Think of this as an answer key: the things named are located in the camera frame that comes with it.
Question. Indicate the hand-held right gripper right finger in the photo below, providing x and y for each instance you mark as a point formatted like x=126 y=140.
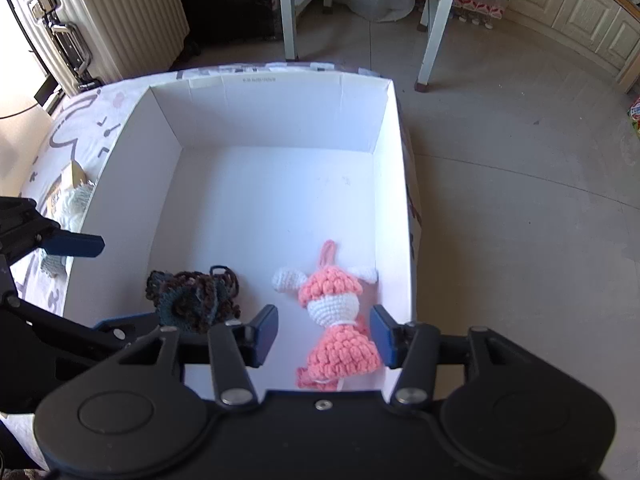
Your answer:
x=382 y=340

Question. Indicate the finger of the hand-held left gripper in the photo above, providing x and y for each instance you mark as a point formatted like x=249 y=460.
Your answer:
x=125 y=321
x=75 y=245

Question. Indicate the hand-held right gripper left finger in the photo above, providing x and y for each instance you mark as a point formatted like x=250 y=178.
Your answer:
x=265 y=335

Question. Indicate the grey crochet piece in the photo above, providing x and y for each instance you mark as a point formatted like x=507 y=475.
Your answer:
x=52 y=266

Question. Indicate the dark brown crochet piece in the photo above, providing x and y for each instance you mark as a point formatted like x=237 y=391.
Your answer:
x=190 y=295

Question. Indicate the pink crochet doll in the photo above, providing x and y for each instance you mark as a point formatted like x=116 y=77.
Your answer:
x=330 y=285

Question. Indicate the white cardboard box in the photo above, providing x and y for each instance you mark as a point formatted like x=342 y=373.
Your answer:
x=275 y=185

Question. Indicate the beige wooden block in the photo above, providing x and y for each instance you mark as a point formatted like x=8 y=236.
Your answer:
x=73 y=172

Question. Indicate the white printed bedsheet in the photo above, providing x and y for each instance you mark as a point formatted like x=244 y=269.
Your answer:
x=75 y=125

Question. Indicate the white ribbed suitcase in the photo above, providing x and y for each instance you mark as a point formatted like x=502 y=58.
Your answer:
x=115 y=10

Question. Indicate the white metal stool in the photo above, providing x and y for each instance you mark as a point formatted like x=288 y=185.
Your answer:
x=289 y=10

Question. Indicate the colourful snack packet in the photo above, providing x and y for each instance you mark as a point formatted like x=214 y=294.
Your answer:
x=636 y=115

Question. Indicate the cream kitchen cabinets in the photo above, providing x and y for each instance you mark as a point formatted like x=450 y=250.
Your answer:
x=590 y=10

